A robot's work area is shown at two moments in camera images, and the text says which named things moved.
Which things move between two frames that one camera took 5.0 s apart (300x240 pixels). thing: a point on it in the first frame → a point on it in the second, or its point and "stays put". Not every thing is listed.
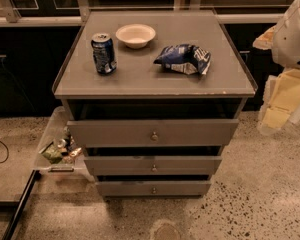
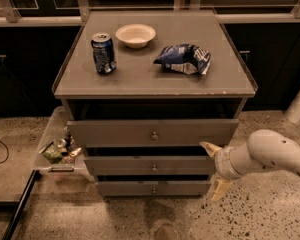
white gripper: [292, 42] → [224, 163]
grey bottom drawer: [154, 188] stays put
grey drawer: [153, 165] stays put
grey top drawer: [152, 132] stays put
